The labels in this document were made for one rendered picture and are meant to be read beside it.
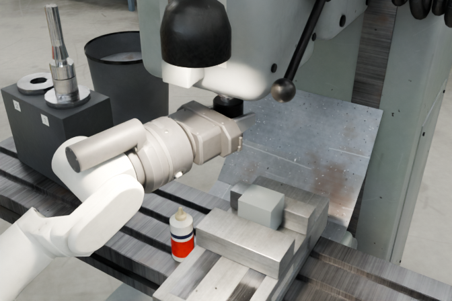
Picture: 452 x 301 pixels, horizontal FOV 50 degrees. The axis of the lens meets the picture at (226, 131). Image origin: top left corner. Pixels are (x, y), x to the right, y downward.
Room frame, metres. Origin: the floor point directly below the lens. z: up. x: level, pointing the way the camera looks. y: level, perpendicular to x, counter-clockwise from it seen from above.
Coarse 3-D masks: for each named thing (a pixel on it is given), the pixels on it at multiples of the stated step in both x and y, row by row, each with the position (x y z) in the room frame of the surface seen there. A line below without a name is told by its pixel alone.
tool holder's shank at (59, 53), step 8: (48, 8) 0.88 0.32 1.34; (56, 8) 0.89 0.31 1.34; (48, 16) 0.88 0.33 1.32; (56, 16) 0.88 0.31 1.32; (48, 24) 0.88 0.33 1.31; (56, 24) 0.88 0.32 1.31; (56, 32) 0.88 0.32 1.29; (56, 40) 0.88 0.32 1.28; (56, 48) 0.88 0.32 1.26; (64, 48) 0.88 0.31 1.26; (56, 56) 0.87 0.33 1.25; (64, 56) 0.88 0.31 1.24
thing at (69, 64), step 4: (52, 60) 0.89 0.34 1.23; (68, 60) 0.89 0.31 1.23; (72, 60) 0.89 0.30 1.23; (52, 64) 0.87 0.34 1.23; (56, 64) 0.87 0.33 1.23; (60, 64) 0.87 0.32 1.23; (64, 64) 0.87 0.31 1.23; (68, 64) 0.87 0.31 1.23; (72, 64) 0.88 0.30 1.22; (52, 68) 0.87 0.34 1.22; (56, 68) 0.87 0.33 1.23; (60, 68) 0.87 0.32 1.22; (64, 68) 0.87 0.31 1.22; (68, 68) 0.87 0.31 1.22
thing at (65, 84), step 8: (56, 72) 0.87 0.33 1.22; (64, 72) 0.87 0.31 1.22; (72, 72) 0.88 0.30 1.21; (56, 80) 0.87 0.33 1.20; (64, 80) 0.87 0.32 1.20; (72, 80) 0.88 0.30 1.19; (56, 88) 0.87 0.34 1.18; (64, 88) 0.87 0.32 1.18; (72, 88) 0.87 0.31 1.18; (56, 96) 0.87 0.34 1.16; (64, 96) 0.87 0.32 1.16; (72, 96) 0.87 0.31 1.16
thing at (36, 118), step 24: (48, 72) 1.02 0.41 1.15; (24, 96) 0.90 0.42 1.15; (48, 96) 0.88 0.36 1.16; (96, 96) 0.90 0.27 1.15; (24, 120) 0.89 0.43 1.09; (48, 120) 0.83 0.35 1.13; (72, 120) 0.82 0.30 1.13; (96, 120) 0.86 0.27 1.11; (24, 144) 0.91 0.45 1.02; (48, 144) 0.85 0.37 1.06; (48, 168) 0.86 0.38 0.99; (72, 192) 0.81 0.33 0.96
